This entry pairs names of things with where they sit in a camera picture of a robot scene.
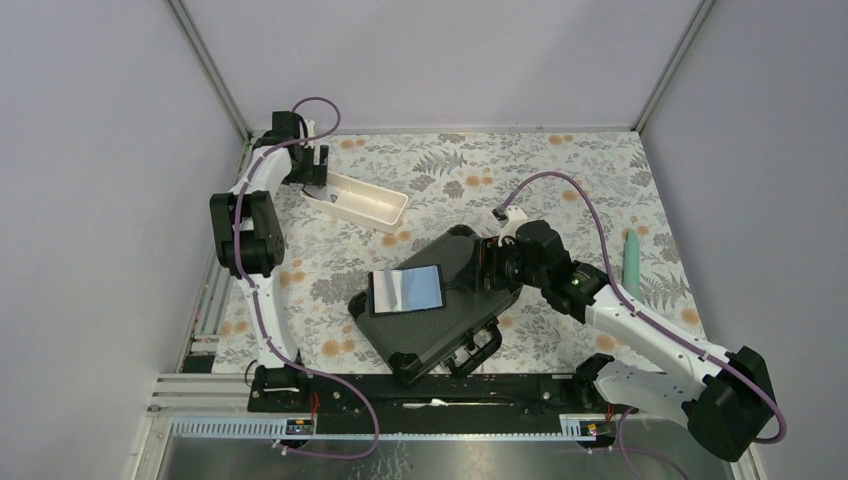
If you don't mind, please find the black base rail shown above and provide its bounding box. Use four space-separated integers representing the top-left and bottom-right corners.
247 374 626 436

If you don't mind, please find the floral tablecloth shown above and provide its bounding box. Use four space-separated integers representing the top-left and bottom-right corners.
274 132 703 373

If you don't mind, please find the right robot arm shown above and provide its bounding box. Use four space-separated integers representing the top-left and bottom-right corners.
472 220 777 462

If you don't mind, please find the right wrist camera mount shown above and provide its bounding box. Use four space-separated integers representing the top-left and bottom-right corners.
492 206 528 246

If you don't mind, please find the mint green tube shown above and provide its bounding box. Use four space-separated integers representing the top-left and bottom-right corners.
622 230 643 301

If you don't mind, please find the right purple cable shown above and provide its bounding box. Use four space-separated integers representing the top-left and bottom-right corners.
496 172 788 444

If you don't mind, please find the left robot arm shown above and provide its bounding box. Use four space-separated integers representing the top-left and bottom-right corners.
209 111 327 411

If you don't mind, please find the credit card in tray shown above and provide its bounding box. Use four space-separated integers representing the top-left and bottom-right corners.
313 186 341 203

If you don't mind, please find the white plastic tray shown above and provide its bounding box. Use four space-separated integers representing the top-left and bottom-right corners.
301 172 409 234

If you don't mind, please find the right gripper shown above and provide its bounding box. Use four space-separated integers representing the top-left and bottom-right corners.
454 233 548 293

